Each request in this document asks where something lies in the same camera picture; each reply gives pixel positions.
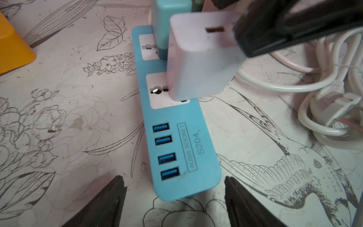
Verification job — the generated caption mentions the teal usb charger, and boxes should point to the teal usb charger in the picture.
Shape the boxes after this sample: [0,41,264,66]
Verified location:
[151,0,192,60]

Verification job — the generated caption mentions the white pink cable front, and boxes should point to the white pink cable front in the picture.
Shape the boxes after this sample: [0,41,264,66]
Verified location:
[235,28,363,151]

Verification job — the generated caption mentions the white usb charger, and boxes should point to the white usb charger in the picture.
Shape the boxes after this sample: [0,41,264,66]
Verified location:
[167,11,247,101]

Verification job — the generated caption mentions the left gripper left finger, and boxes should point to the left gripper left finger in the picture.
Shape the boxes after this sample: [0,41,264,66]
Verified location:
[63,176,127,227]

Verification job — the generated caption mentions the yellow power strip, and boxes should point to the yellow power strip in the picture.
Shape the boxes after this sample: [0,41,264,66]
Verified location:
[1,13,36,74]

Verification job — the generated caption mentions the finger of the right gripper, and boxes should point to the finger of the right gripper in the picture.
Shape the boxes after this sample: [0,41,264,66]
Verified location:
[212,0,363,59]

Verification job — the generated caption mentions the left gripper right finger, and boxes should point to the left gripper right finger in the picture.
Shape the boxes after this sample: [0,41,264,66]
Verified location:
[225,176,286,227]

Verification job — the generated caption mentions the blue power strip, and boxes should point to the blue power strip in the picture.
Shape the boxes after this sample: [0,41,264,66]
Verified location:
[131,26,222,201]

